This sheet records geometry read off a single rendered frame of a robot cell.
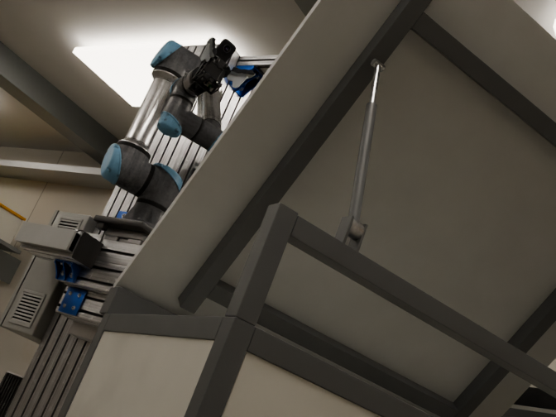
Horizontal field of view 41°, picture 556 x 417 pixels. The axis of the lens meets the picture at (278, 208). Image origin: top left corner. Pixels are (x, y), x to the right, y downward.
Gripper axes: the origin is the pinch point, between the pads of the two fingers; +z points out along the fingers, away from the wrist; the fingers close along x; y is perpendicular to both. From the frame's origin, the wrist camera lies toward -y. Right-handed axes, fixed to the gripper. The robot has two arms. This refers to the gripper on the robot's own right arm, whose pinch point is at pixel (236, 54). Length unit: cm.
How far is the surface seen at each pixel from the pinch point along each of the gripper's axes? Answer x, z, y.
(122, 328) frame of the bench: -6, 24, 81
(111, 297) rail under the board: -4, 9, 74
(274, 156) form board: -11.9, 33.8, 34.1
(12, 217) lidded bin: -23, -471, -27
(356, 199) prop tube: -18, 66, 47
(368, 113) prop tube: -15, 60, 28
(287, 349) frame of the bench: -17, 69, 77
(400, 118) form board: -28, 46, 13
